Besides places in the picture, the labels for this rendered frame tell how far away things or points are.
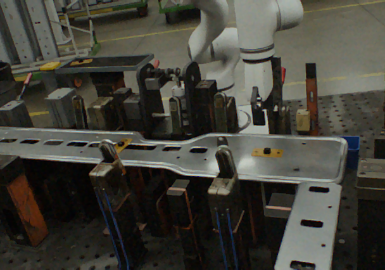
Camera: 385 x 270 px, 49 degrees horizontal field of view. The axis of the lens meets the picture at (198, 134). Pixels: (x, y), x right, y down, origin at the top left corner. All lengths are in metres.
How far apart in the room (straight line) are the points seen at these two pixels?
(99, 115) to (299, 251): 0.89
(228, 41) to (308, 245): 1.03
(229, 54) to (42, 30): 4.05
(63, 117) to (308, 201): 0.96
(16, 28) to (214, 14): 4.35
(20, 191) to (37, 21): 4.22
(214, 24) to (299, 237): 0.90
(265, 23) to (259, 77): 0.12
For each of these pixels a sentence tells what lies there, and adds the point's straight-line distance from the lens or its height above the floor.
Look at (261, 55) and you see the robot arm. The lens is 1.01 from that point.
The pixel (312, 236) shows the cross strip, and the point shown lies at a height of 1.00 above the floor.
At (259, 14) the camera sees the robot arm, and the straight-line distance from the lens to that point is 0.99.
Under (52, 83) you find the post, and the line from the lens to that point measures 1.83.
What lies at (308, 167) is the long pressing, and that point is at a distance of 1.10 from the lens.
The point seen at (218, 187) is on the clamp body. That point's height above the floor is 1.04.
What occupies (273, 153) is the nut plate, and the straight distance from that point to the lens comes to 1.16.
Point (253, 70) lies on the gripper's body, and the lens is 1.02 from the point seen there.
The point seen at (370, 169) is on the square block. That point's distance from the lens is 0.99.
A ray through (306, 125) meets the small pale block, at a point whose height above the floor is 1.03.
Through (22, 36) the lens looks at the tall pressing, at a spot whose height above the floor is 0.63.
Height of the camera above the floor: 1.60
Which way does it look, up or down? 27 degrees down
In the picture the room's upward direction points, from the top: 10 degrees counter-clockwise
